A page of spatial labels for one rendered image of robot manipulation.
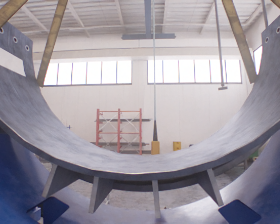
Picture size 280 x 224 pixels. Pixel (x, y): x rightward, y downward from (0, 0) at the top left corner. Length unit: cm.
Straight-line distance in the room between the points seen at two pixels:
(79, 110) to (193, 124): 721
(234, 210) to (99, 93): 1129
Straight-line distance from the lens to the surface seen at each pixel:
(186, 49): 1218
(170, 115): 1166
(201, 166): 83
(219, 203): 91
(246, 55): 173
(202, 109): 1207
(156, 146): 182
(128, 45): 1221
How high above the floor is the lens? 156
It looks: 7 degrees up
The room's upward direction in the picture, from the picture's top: straight up
